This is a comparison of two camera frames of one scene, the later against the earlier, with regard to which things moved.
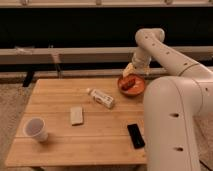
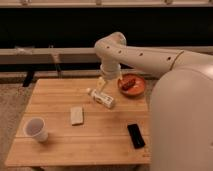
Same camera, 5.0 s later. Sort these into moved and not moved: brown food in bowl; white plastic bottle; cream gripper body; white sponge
Moved: cream gripper body
Not moved: white plastic bottle; brown food in bowl; white sponge
